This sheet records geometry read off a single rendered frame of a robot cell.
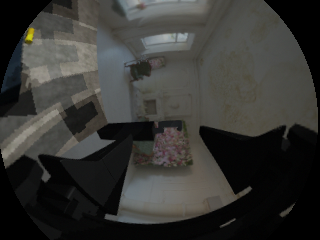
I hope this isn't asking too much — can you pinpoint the yellow cylinder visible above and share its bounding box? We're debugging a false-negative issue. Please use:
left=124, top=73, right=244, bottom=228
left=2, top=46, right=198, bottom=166
left=25, top=28, right=33, bottom=44

